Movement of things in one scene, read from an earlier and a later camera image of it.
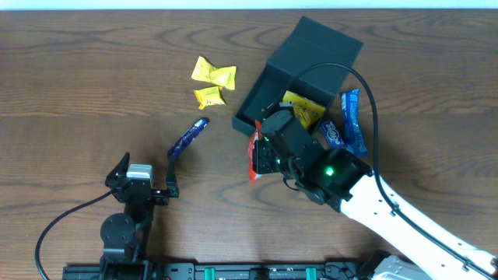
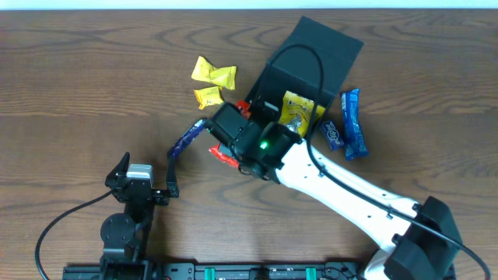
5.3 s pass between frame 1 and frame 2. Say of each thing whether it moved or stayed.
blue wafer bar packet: stayed
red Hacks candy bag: moved
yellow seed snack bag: stayed
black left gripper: stayed
